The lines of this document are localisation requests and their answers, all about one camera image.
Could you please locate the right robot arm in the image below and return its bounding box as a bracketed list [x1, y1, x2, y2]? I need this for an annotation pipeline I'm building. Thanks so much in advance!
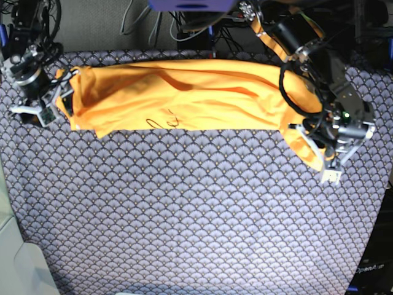
[1, 1, 78, 128]

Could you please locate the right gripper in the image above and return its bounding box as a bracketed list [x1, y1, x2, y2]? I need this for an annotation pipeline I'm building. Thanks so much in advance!
[1, 45, 79, 128]

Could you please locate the black OpenArm box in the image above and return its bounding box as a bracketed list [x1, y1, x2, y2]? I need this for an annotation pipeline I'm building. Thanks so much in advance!
[346, 188, 392, 294]

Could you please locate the blue box overhead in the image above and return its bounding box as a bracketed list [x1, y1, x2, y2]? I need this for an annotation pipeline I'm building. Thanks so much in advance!
[149, 0, 237, 12]

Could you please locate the white bin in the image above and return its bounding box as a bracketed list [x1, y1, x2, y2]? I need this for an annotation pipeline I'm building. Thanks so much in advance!
[0, 165, 59, 295]

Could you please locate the yellow T-shirt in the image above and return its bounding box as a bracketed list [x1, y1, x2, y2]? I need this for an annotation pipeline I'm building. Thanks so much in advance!
[65, 59, 322, 170]

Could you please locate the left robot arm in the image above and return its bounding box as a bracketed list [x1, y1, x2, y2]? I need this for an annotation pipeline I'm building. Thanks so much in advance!
[238, 1, 376, 184]

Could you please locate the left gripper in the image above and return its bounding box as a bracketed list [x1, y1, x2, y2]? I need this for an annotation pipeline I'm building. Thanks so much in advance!
[289, 103, 376, 184]

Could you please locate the blue fan-patterned table cloth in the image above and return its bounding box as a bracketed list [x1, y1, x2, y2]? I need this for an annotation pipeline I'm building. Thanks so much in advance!
[1, 66, 392, 294]

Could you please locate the blue handled clamp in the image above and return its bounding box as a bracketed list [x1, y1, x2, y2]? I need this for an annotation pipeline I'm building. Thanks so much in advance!
[207, 25, 214, 51]

